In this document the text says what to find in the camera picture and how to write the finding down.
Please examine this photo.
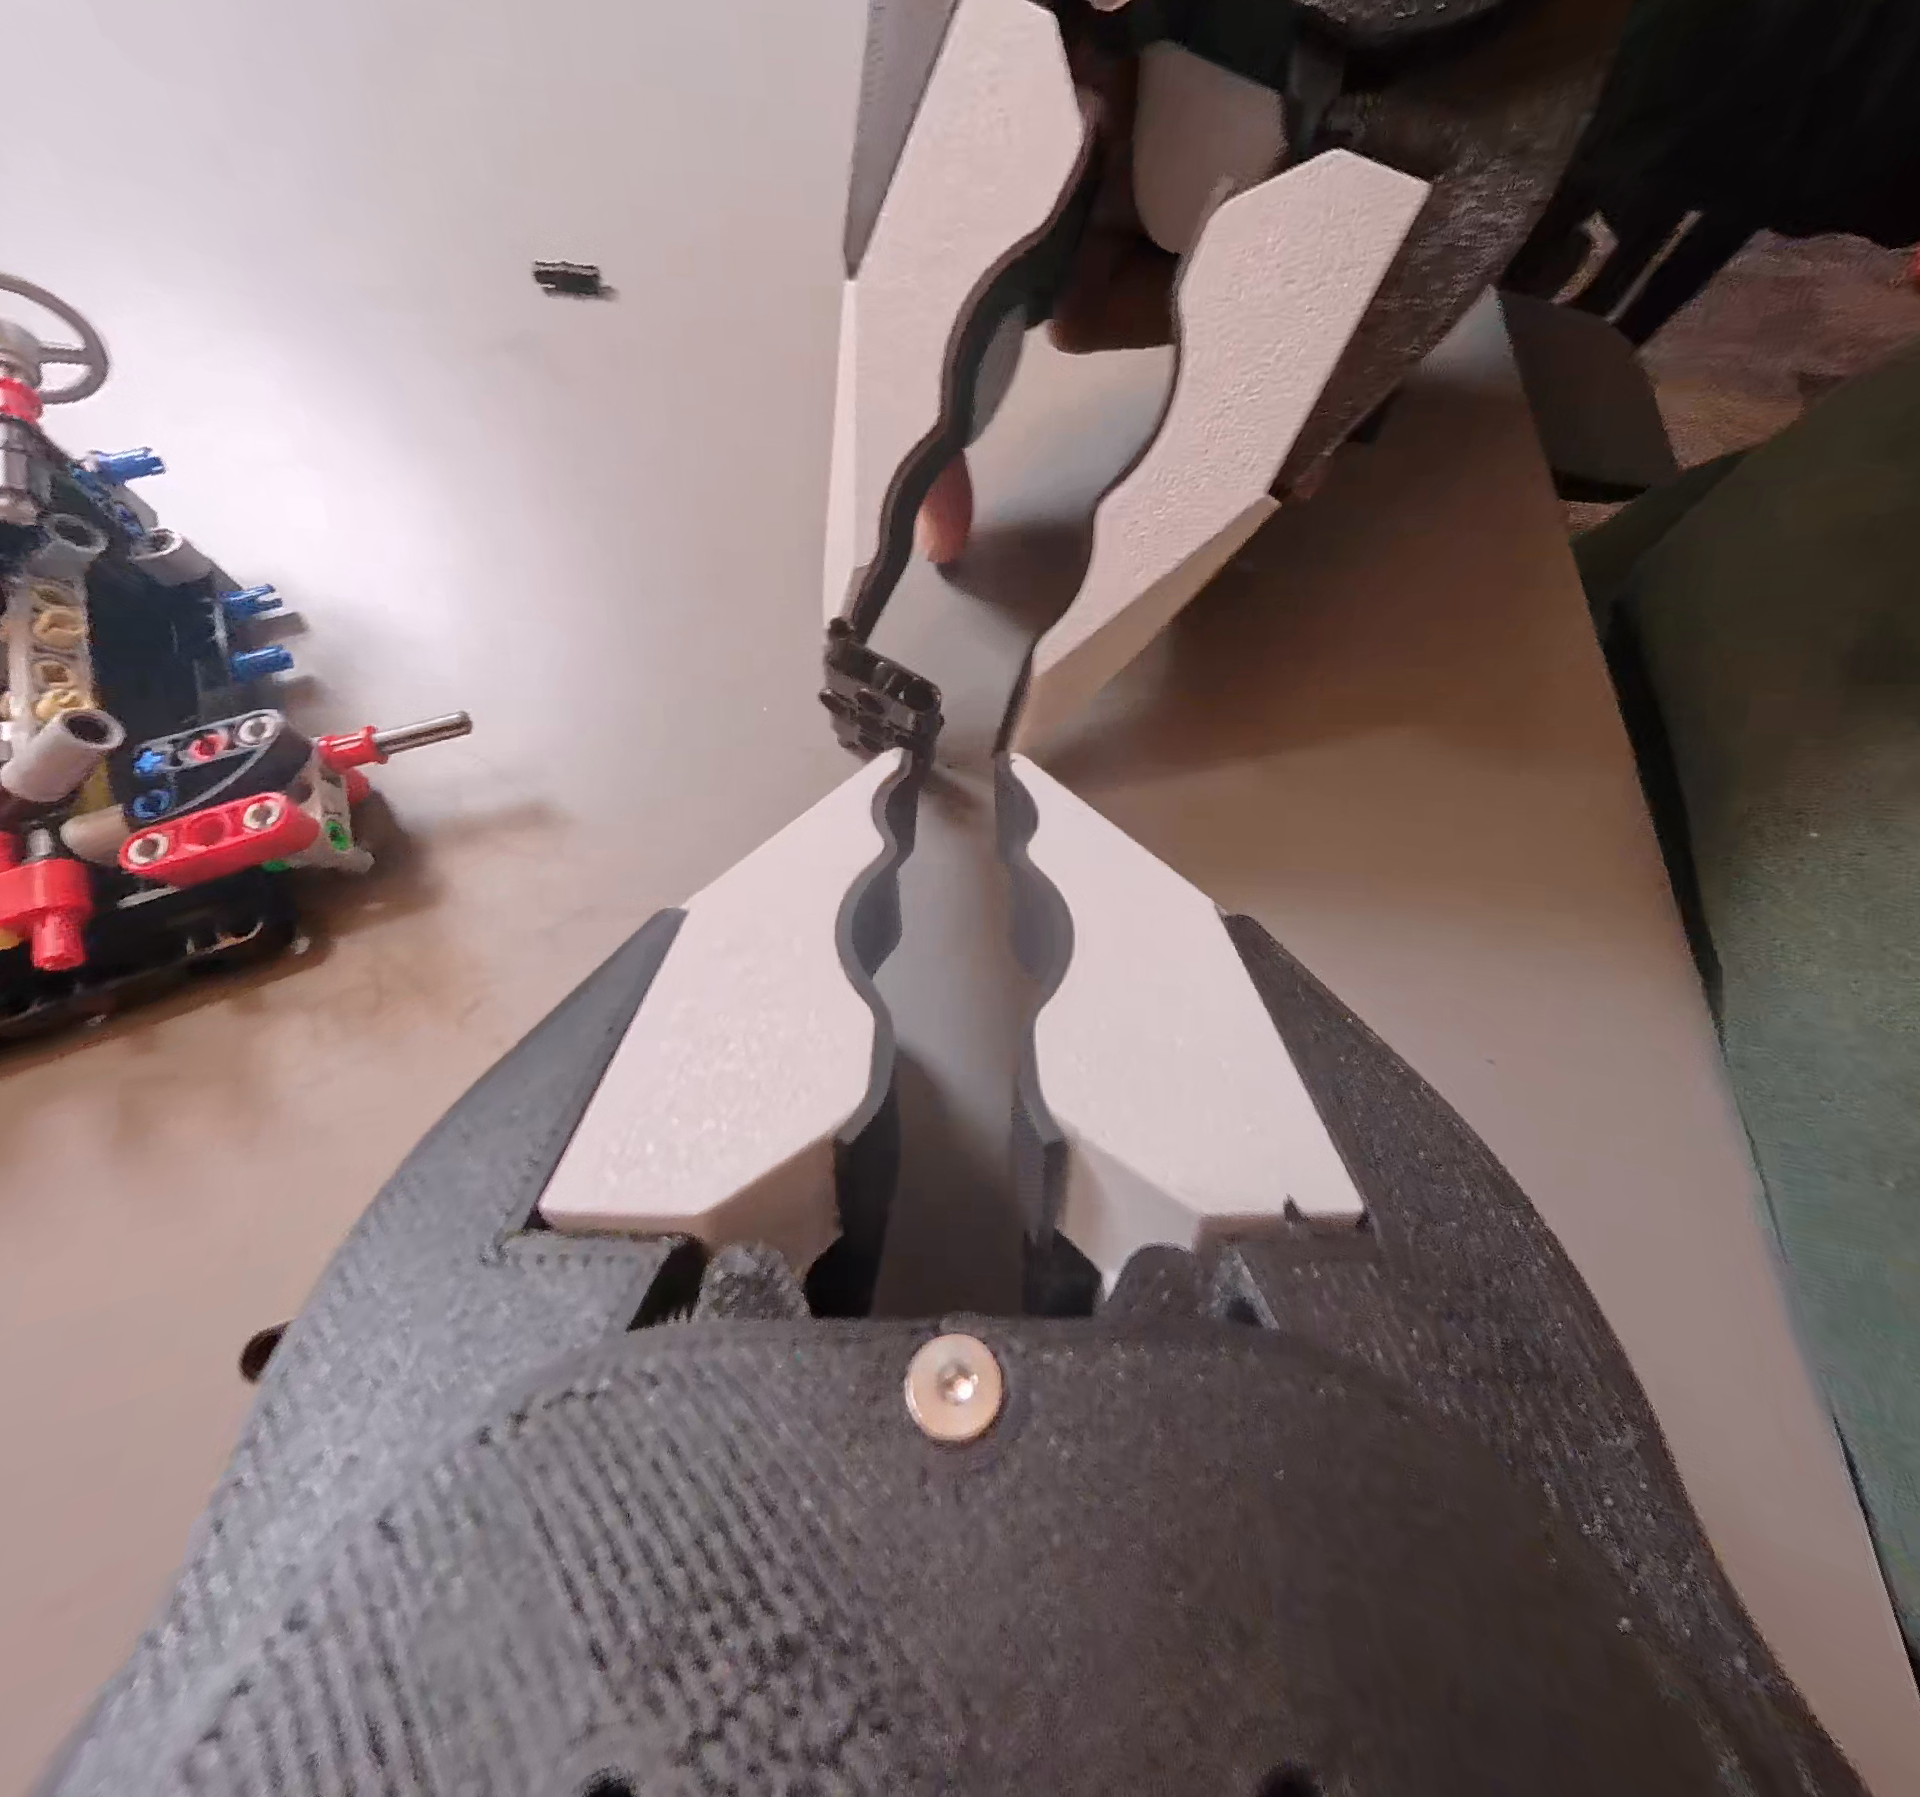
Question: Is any dark chair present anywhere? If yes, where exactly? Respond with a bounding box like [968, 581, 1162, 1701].
[1499, 200, 1712, 506]

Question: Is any person's right hand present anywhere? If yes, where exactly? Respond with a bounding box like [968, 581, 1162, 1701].
[915, 65, 1186, 570]

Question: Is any black lego beam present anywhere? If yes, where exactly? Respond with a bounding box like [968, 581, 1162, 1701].
[816, 616, 948, 767]

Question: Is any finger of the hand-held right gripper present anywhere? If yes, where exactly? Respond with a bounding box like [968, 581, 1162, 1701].
[1002, 144, 1434, 761]
[822, 0, 1092, 645]

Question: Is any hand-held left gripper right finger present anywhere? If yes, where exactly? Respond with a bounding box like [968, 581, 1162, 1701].
[993, 757, 1369, 1300]

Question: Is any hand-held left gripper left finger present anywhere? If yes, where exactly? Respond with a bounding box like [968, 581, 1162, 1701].
[534, 750, 923, 1245]

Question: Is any lego car model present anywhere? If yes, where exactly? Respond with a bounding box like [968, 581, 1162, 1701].
[0, 269, 474, 1041]

